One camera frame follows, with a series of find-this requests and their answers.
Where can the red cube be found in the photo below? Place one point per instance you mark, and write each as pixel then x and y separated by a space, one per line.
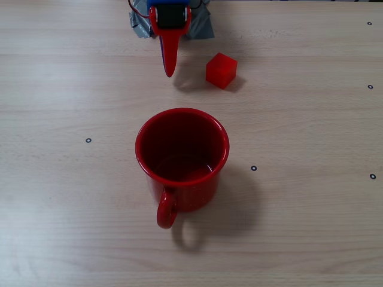
pixel 221 71

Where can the blue gripper, black servo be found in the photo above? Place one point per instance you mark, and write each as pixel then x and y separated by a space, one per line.
pixel 170 17

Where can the red enamel mug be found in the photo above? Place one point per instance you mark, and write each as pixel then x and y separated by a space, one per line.
pixel 185 197

